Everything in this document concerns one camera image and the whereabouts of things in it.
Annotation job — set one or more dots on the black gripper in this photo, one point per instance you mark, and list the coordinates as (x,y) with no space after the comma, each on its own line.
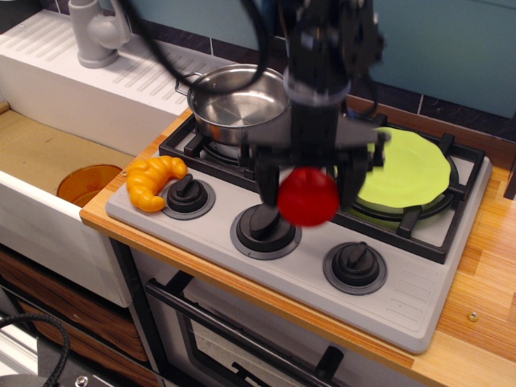
(317,136)

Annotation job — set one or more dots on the red plastic apple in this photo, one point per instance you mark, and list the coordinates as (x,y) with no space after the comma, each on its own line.
(308,197)

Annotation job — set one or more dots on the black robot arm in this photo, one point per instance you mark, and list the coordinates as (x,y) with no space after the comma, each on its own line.
(329,44)

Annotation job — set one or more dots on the stainless steel pot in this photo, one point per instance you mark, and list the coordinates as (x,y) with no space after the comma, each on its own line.
(259,114)

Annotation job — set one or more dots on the black middle stove knob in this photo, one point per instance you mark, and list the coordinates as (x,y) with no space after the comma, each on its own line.
(260,233)

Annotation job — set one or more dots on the black stove knob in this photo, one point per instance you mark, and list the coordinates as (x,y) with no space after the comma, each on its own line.
(355,268)
(188,198)
(260,233)

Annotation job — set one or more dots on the light green plate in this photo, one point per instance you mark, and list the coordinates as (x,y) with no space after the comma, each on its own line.
(415,172)

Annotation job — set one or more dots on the black right stove knob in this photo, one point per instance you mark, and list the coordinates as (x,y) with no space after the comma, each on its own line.
(355,268)

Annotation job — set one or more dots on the black left stove knob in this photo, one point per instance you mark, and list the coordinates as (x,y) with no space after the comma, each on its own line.
(188,198)

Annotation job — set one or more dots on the grey toy stove top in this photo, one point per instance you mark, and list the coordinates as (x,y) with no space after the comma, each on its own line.
(404,311)

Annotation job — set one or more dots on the black right burner grate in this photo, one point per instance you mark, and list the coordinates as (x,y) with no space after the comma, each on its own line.
(428,231)

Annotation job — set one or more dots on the black burner grate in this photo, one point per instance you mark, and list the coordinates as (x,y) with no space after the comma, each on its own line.
(428,231)
(201,153)

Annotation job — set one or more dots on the black left burner grate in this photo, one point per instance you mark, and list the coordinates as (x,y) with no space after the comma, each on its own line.
(201,153)

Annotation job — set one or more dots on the yellow plastic croissant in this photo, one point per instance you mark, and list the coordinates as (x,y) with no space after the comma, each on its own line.
(146,178)

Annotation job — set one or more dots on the toy oven door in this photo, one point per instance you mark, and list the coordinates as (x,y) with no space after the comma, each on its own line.
(222,363)

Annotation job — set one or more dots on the orange sink drain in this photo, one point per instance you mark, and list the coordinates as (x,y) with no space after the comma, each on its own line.
(83,184)

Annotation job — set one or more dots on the white toy sink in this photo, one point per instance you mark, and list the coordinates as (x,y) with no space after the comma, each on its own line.
(58,116)

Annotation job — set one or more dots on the grey toy faucet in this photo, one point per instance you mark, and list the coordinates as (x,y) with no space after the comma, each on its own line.
(98,36)

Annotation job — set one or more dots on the wooden drawer fronts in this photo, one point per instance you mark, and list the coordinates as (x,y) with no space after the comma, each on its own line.
(102,334)

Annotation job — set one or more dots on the black oven door handle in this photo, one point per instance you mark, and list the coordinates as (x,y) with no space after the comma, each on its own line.
(171,295)

